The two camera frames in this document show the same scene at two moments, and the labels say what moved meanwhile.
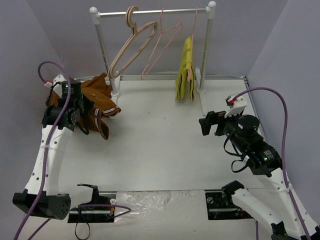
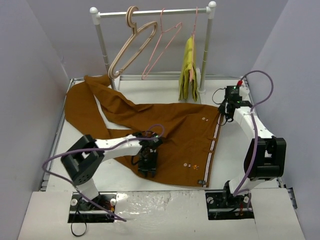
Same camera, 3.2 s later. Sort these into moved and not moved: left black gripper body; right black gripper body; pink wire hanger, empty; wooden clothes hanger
Moved: left black gripper body; right black gripper body
Not moved: pink wire hanger, empty; wooden clothes hanger
